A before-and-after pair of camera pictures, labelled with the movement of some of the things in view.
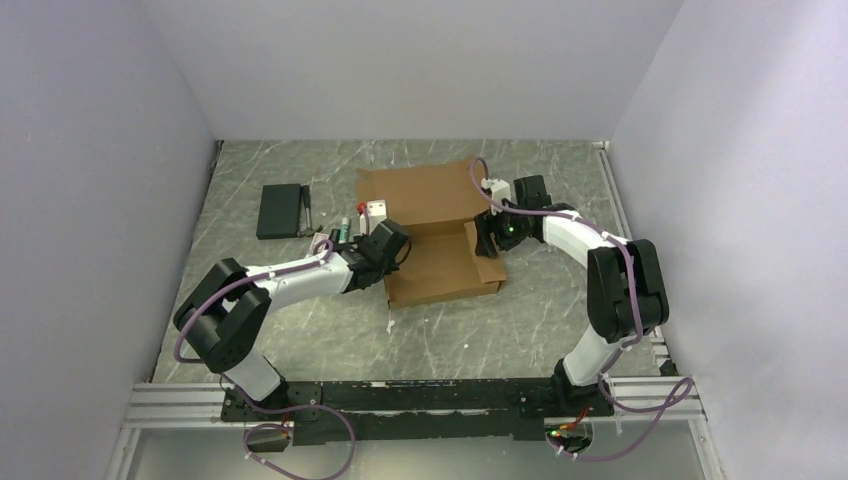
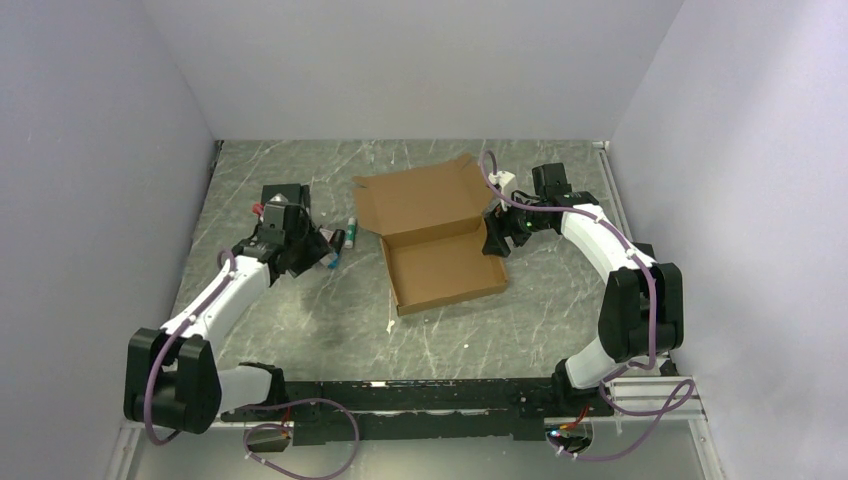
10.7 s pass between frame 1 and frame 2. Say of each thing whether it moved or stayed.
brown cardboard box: stayed
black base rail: stayed
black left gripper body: moved
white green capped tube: moved
